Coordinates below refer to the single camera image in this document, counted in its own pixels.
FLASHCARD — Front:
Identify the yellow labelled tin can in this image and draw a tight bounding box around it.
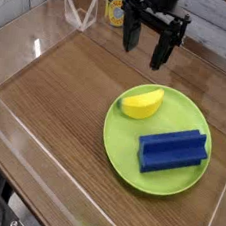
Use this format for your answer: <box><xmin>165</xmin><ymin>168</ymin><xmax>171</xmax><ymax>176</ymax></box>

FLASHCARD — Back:
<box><xmin>105</xmin><ymin>0</ymin><xmax>124</xmax><ymax>28</ymax></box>

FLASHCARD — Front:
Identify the black metal table bracket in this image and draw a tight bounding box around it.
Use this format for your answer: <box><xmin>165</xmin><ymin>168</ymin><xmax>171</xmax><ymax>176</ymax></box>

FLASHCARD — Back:
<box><xmin>0</xmin><ymin>182</ymin><xmax>24</xmax><ymax>226</ymax></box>

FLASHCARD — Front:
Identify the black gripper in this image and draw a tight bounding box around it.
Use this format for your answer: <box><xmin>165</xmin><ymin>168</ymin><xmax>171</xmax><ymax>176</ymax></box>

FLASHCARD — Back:
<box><xmin>123</xmin><ymin>0</ymin><xmax>191</xmax><ymax>70</ymax></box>

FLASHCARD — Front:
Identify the clear acrylic tray enclosure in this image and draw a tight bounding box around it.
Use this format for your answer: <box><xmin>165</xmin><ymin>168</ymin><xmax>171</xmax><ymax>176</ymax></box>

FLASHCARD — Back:
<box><xmin>0</xmin><ymin>0</ymin><xmax>226</xmax><ymax>226</ymax></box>

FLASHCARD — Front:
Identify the yellow toy banana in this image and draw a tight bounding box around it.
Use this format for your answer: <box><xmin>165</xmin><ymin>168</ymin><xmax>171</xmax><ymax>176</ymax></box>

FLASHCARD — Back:
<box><xmin>117</xmin><ymin>89</ymin><xmax>164</xmax><ymax>120</ymax></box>

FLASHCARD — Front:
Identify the blue block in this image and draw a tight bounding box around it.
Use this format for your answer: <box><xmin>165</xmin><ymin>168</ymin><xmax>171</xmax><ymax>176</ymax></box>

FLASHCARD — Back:
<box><xmin>138</xmin><ymin>130</ymin><xmax>208</xmax><ymax>173</ymax></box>

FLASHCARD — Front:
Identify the green plate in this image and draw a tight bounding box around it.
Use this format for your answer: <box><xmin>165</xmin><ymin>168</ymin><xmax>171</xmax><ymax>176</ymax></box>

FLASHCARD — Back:
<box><xmin>103</xmin><ymin>84</ymin><xmax>212</xmax><ymax>196</ymax></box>

